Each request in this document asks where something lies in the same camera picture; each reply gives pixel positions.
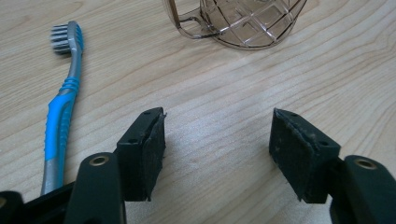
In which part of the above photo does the clear brown plastic cup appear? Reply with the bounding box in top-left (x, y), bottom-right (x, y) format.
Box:
top-left (162, 0), bottom-right (308, 50)

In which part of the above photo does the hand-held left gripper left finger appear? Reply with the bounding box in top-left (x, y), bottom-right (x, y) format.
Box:
top-left (116, 106), bottom-right (167, 203)

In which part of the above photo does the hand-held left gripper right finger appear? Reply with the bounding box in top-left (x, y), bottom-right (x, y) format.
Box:
top-left (268, 107), bottom-right (342, 204)

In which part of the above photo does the blue and grey toothbrush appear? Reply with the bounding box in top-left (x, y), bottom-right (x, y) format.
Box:
top-left (40, 21), bottom-right (85, 196)

